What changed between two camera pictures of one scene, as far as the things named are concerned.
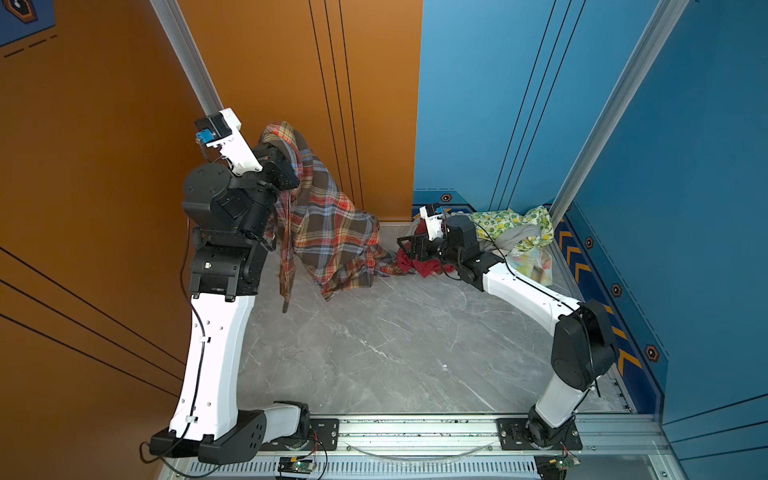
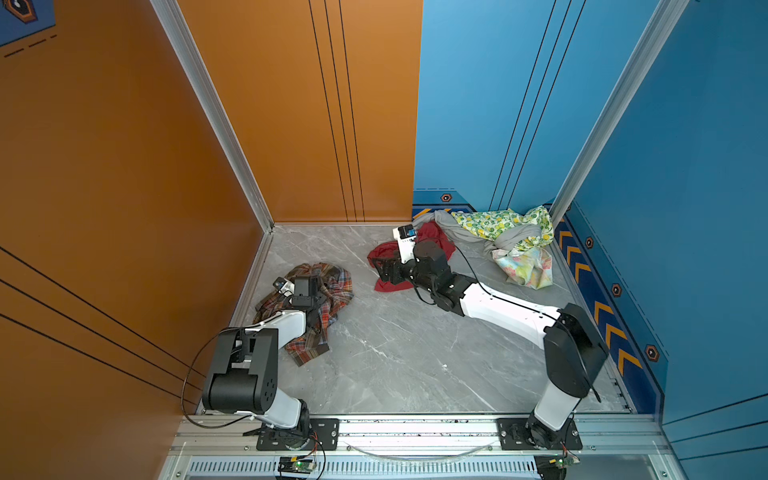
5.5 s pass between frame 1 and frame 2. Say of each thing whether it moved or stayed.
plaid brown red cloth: moved
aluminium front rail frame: stayed
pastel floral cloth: stayed
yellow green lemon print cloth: stayed
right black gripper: moved
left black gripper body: moved
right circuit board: stayed
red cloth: moved
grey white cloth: stayed
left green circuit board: stayed
